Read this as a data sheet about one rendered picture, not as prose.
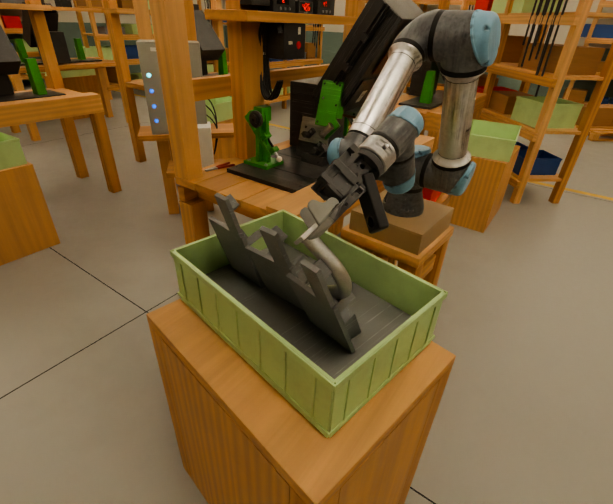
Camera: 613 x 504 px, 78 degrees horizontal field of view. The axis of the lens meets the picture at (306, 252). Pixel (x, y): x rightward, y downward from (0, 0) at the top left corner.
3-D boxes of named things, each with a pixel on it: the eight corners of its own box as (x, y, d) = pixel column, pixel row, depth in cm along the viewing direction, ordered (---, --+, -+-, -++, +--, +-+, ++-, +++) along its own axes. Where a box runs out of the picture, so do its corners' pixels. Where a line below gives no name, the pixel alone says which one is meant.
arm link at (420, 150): (398, 174, 142) (404, 138, 135) (433, 183, 135) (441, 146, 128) (384, 184, 134) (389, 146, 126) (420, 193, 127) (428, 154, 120)
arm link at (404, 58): (403, -3, 99) (317, 151, 91) (444, -3, 93) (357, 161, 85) (409, 35, 109) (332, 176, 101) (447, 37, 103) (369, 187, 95)
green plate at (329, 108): (341, 129, 190) (351, 85, 183) (333, 128, 183) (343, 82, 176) (323, 125, 196) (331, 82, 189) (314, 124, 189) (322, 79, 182)
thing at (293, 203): (430, 160, 251) (435, 137, 243) (293, 251, 146) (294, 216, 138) (410, 155, 258) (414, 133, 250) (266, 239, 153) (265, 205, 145)
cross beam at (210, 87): (339, 78, 255) (340, 63, 250) (183, 103, 164) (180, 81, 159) (333, 77, 257) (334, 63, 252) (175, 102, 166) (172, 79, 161)
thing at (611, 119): (620, 130, 693) (632, 104, 670) (658, 142, 626) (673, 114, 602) (559, 129, 683) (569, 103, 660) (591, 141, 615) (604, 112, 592)
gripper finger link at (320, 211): (289, 221, 68) (319, 190, 72) (313, 244, 69) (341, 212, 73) (295, 216, 66) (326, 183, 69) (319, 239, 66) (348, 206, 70)
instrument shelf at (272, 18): (356, 25, 214) (357, 16, 212) (246, 21, 151) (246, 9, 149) (320, 23, 226) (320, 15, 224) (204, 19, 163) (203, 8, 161)
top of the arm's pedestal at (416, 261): (452, 235, 149) (454, 226, 147) (417, 269, 127) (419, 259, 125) (381, 211, 166) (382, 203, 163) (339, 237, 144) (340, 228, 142)
